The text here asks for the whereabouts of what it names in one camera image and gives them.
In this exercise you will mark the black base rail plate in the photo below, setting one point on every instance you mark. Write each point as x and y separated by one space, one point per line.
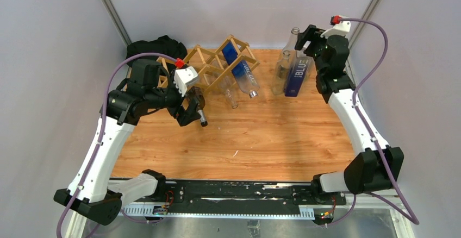
239 198

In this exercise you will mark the blue bottle cork stopper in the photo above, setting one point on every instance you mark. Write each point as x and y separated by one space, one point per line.
299 71

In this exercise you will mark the aluminium frame rail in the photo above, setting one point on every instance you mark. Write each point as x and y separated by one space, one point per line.
104 213

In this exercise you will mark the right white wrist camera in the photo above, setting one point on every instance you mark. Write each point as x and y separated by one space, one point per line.
339 27

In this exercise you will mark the dark green wine bottle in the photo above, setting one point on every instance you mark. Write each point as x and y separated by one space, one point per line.
196 95

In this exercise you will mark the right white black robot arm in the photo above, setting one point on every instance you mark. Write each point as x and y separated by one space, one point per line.
376 163

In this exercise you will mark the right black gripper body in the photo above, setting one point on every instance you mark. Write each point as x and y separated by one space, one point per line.
319 65

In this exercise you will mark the blue bottle silver cap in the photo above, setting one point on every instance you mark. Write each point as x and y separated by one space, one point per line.
241 72

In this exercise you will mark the black cloth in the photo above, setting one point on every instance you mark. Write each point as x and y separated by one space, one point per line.
163 45

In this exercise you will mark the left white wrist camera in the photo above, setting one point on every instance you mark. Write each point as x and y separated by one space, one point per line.
185 78

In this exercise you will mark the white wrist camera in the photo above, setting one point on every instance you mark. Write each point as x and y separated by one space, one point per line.
339 27
185 78

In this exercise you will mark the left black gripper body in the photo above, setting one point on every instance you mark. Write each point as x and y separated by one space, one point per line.
169 98

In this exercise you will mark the wooden wine rack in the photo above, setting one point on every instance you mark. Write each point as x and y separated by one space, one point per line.
211 66

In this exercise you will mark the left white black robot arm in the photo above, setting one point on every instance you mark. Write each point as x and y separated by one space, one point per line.
149 88

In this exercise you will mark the clear bottle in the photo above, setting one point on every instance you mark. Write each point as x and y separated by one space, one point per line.
225 85
289 49
282 68

